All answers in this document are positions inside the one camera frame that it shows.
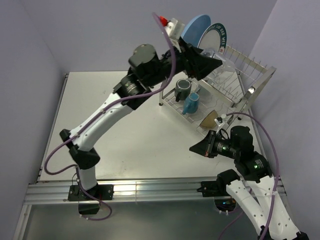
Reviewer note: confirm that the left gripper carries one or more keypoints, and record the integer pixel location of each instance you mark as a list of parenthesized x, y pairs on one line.
[(197, 65)]

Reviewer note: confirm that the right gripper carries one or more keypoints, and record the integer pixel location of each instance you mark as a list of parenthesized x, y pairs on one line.
[(205, 147)]

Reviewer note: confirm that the black bowl tan outside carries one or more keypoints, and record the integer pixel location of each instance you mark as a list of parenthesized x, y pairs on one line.
[(208, 122)]

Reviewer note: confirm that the white plate green rim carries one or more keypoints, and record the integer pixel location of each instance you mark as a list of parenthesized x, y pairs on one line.
[(215, 37)]

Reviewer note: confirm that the blue plastic plate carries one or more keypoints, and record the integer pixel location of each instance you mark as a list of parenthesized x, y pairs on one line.
[(194, 30)]

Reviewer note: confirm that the clear plastic glass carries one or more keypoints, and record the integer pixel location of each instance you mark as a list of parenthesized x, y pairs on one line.
[(221, 74)]

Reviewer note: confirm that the black mug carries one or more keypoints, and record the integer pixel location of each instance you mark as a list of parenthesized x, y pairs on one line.
[(182, 89)]

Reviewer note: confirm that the grey blue plastic cup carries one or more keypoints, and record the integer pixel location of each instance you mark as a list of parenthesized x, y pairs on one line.
[(204, 95)]

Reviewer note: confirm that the teal mug white inside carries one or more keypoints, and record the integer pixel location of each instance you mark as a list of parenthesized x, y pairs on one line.
[(191, 103)]

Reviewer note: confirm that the stainless steel dish rack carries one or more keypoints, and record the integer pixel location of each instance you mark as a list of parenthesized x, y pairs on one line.
[(232, 97)]

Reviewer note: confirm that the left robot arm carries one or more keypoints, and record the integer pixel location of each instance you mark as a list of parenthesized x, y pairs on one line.
[(146, 70)]

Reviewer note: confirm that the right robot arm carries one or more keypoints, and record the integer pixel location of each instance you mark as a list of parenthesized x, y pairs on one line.
[(251, 184)]

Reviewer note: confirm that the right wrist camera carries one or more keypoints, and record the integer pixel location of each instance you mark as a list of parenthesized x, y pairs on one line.
[(221, 123)]

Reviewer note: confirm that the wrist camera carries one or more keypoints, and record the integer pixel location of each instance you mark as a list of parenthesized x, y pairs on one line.
[(221, 123), (174, 29)]

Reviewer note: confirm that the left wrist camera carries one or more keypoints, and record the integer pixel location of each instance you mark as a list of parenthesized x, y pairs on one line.
[(174, 29)]

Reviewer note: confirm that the aluminium mounting rail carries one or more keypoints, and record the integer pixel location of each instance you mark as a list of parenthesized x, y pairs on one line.
[(124, 191)]

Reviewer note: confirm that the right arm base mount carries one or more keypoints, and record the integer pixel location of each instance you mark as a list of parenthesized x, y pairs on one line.
[(224, 202)]

